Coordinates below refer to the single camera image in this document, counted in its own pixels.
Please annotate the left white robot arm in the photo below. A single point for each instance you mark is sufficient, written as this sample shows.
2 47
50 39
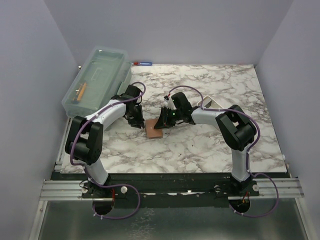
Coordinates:
84 142

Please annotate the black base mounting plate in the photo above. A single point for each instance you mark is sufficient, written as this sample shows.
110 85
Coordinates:
156 190

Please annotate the orange tool inside box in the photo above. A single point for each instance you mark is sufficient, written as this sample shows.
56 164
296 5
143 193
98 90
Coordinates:
80 92

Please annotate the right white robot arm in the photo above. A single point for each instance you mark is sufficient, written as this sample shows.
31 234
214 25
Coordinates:
237 129

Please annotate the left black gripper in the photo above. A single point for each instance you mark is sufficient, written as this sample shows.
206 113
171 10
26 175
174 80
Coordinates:
139 122

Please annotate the red blue screwdriver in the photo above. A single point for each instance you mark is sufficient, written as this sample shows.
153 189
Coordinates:
142 63

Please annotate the clear green plastic box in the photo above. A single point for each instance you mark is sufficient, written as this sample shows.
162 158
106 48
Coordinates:
107 72

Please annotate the tan leather card holder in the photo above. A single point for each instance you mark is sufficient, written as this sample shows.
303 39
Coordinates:
151 132

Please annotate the white rectangular tray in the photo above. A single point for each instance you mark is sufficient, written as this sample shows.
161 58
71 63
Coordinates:
208 103

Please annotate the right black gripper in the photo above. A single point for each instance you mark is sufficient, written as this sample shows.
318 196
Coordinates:
163 121

